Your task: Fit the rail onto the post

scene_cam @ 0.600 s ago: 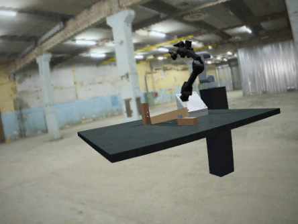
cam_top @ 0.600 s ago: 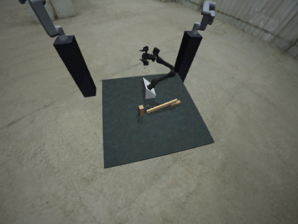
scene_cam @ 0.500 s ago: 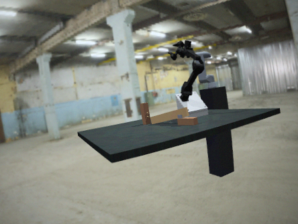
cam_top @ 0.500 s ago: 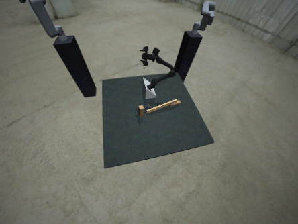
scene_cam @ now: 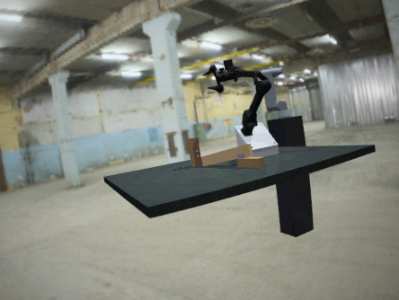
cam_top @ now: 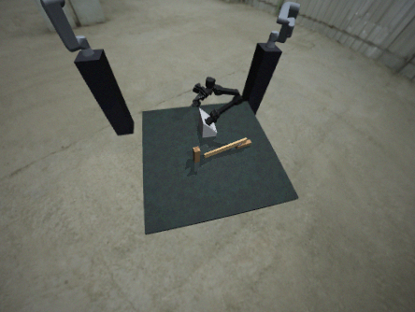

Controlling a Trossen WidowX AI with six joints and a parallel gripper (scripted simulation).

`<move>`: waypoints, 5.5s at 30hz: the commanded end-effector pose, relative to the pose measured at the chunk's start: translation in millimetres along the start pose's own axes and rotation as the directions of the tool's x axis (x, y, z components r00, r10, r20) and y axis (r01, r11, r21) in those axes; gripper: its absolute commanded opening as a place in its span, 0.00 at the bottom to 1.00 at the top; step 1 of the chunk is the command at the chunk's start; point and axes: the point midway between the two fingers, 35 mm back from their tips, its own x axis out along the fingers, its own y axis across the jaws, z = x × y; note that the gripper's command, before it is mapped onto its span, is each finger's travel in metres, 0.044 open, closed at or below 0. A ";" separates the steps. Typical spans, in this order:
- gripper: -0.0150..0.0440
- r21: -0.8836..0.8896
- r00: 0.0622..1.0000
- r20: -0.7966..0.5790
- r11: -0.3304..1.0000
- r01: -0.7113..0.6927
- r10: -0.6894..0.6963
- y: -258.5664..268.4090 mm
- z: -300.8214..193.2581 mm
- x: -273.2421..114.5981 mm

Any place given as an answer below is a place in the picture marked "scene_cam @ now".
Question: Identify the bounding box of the long wooden rail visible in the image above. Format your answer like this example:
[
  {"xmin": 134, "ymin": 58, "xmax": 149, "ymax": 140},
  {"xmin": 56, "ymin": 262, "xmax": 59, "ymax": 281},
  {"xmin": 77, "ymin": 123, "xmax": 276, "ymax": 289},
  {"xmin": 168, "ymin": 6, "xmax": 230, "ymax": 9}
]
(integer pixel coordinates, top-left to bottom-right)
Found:
[{"xmin": 201, "ymin": 143, "xmax": 253, "ymax": 166}]

